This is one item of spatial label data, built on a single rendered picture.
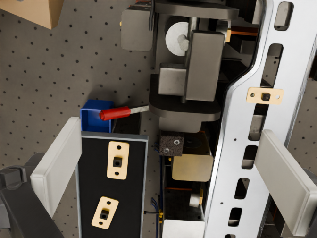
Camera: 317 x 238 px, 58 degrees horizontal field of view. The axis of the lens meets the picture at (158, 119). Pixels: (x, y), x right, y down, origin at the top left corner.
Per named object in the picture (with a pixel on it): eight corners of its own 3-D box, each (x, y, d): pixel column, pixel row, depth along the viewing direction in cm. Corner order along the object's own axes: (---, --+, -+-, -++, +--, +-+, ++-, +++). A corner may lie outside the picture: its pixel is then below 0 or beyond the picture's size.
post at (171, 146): (172, 94, 99) (181, 157, 62) (158, 93, 99) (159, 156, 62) (174, 80, 97) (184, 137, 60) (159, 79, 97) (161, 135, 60)
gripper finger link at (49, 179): (50, 224, 15) (35, 223, 15) (82, 153, 21) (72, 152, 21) (45, 176, 14) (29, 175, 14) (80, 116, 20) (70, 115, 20)
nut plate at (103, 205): (107, 228, 63) (106, 232, 62) (91, 224, 62) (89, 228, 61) (119, 200, 60) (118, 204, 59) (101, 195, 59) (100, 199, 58)
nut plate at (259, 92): (284, 89, 67) (286, 90, 65) (280, 104, 68) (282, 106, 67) (248, 86, 66) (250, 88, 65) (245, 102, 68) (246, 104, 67)
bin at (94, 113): (114, 128, 104) (111, 140, 96) (87, 126, 104) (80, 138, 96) (114, 100, 100) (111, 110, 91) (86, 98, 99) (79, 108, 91)
